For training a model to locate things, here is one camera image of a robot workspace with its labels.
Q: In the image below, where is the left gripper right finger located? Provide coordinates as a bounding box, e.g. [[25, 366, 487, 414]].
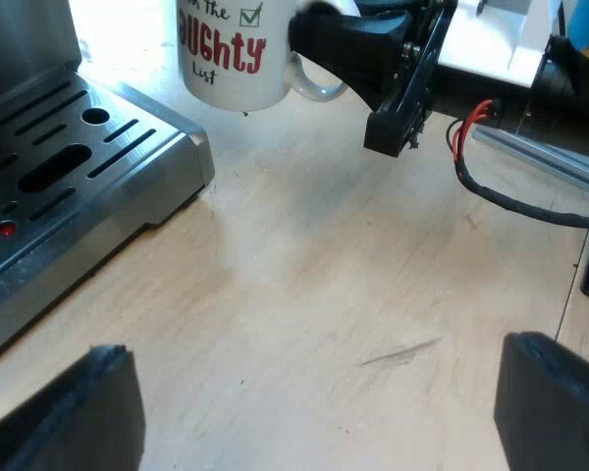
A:
[[493, 332, 589, 471]]

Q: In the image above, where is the steel espresso machine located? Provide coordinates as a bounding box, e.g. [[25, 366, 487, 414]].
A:
[[0, 0, 217, 368]]

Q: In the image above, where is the aluminium rail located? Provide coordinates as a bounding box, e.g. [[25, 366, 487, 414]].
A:
[[472, 124, 589, 198]]

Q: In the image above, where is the black cable with red wires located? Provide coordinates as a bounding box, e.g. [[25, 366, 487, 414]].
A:
[[445, 99, 589, 230]]

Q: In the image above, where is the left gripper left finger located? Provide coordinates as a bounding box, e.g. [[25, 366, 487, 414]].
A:
[[0, 344, 146, 471]]

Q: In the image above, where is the white mug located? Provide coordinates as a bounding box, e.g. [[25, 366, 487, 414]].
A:
[[175, 0, 360, 114]]

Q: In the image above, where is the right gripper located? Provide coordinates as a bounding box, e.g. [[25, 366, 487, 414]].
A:
[[288, 0, 460, 159]]

